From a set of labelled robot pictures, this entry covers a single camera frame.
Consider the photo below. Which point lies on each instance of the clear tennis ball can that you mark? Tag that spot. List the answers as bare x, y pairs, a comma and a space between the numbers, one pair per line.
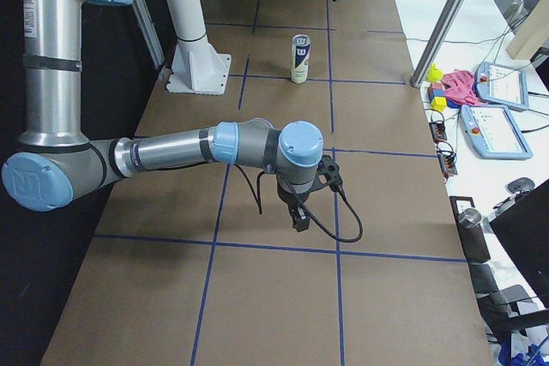
301, 46

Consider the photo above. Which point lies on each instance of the red cube block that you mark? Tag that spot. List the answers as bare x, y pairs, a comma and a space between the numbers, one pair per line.
436, 88

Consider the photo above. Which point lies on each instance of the blue cube block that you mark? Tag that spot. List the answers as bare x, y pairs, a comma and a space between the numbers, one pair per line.
430, 95

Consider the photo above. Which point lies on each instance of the lower black connector box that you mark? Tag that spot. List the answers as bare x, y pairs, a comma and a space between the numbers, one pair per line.
447, 161

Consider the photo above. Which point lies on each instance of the black connector box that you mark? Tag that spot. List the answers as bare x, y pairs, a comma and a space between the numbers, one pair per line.
437, 125
447, 161

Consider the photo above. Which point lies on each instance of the yellow cube block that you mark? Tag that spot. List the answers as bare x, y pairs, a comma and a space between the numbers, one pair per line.
438, 103

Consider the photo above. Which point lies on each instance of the pink cloth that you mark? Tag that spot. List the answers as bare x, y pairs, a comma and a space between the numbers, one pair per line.
459, 87

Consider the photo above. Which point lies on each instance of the upper black connector box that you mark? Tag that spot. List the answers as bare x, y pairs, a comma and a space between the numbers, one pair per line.
437, 125

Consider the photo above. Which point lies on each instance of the steel cup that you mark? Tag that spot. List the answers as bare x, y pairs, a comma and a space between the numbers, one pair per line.
469, 218

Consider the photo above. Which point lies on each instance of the upper teach pendant tablet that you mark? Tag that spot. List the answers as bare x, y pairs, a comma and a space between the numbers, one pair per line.
502, 85

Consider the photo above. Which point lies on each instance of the teach pendant tablet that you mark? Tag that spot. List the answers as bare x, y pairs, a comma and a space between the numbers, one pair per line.
502, 85
493, 133

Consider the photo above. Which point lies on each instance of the lower teach pendant tablet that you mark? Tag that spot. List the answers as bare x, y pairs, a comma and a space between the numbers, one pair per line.
493, 133

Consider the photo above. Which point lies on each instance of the black computer mouse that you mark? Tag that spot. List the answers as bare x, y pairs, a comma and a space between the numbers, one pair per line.
520, 185

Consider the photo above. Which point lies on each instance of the black monitor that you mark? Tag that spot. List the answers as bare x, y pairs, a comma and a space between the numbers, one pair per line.
520, 224

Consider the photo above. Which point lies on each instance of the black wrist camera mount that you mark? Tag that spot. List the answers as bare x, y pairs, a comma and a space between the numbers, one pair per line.
327, 175

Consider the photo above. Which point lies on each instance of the yellow tennis ball by post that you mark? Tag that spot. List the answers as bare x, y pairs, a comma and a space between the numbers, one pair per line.
434, 74

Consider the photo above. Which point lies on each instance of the aluminium frame post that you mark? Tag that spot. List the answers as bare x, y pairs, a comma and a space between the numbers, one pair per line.
434, 43

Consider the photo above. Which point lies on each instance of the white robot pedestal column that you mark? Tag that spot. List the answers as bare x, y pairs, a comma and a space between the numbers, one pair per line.
196, 66

